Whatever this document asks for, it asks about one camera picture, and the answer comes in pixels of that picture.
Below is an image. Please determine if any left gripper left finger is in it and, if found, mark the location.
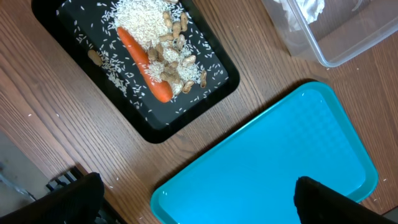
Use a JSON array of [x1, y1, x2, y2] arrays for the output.
[[1, 172, 104, 224]]

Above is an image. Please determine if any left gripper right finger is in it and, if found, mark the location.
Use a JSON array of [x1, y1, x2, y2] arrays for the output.
[[294, 176, 396, 224]]

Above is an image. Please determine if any orange carrot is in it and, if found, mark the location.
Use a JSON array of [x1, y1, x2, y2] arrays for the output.
[[116, 27, 173, 103]]

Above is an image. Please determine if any white tissue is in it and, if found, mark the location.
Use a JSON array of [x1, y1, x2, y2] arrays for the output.
[[274, 0, 325, 32]]

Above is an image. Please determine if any black waste tray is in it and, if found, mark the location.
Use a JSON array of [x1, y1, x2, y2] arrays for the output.
[[32, 0, 239, 143]]

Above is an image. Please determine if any teal serving tray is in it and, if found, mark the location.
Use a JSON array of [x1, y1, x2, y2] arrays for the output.
[[150, 82, 379, 223]]

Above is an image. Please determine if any clear plastic bin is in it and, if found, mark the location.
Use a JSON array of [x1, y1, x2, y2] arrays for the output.
[[262, 0, 397, 68]]

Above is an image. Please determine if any food scraps pile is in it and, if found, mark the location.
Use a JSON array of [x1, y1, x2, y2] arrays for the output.
[[55, 0, 229, 125]]

